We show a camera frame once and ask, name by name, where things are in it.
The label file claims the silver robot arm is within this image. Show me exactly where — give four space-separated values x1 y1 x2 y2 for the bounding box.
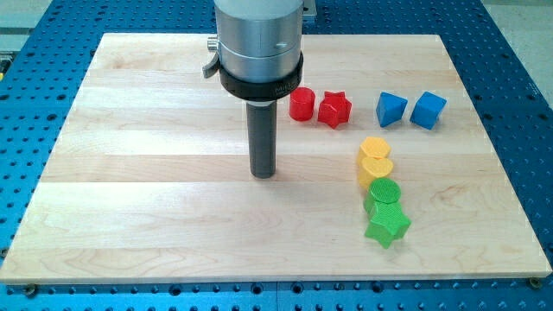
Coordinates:
202 0 304 106

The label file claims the wooden board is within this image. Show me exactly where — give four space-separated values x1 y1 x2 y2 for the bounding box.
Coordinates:
1 34 551 284

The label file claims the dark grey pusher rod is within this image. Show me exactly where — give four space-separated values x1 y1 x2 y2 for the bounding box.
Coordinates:
246 100 277 179

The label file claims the red cylinder block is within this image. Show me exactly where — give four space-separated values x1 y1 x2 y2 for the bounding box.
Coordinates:
289 87 315 122

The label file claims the red star block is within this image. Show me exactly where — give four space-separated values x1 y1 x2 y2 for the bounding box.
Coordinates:
317 91 353 129

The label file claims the yellow heart block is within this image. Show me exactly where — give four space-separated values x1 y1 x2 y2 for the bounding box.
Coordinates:
358 157 394 190

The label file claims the yellow pentagon block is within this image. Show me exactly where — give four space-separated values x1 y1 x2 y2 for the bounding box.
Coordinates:
356 136 391 165

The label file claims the green cylinder block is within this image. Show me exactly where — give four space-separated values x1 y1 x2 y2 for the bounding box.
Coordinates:
363 178 402 213

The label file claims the blue triangle block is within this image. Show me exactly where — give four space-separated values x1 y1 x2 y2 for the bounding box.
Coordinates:
376 92 408 128

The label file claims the green star block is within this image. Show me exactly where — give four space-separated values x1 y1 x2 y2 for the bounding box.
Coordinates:
365 201 411 249

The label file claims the blue cube block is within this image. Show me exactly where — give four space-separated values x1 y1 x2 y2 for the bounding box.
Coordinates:
410 92 447 130

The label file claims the blue perforated metal base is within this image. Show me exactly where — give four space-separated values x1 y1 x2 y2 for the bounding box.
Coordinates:
1 1 552 310

